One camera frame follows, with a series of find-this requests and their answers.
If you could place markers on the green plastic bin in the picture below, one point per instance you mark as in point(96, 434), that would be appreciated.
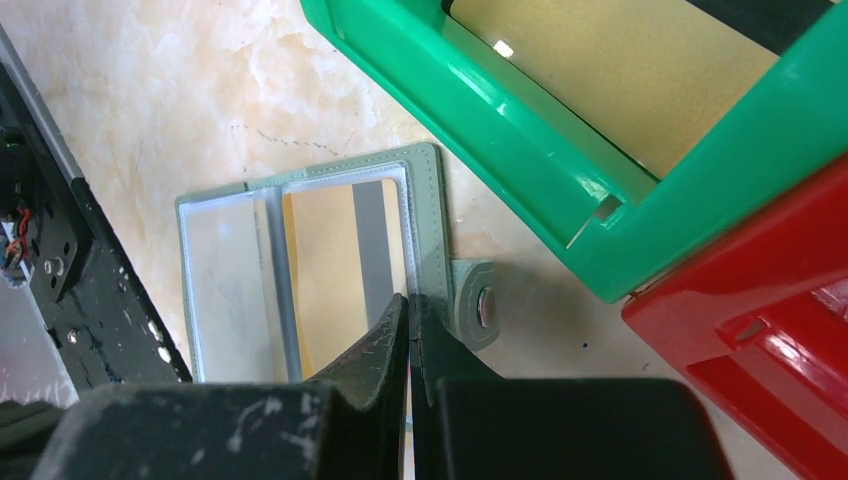
point(604, 218)

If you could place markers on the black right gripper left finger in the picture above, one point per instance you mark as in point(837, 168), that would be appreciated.
point(345, 422)

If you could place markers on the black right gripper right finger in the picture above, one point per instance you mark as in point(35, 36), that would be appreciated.
point(471, 423)

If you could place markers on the red plastic bin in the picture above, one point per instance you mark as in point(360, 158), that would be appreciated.
point(757, 322)

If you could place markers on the mint green card holder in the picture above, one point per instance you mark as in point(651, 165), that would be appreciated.
point(237, 290)

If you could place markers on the gold card in holder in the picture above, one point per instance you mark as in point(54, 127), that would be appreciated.
point(346, 259)

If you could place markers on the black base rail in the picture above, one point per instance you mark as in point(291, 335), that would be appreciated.
point(74, 314)

